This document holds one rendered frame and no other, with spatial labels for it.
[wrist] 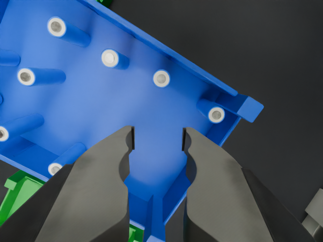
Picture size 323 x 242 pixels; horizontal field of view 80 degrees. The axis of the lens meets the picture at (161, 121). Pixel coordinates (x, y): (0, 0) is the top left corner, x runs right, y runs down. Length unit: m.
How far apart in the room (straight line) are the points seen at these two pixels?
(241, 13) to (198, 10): 0.12
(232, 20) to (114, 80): 0.44
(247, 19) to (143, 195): 0.53
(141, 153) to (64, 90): 0.13
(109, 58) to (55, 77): 0.08
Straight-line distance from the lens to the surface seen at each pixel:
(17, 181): 0.49
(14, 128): 0.26
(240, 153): 0.68
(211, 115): 0.20
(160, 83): 0.19
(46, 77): 0.24
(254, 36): 0.65
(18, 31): 0.31
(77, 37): 0.24
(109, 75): 0.26
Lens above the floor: 0.58
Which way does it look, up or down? 77 degrees down
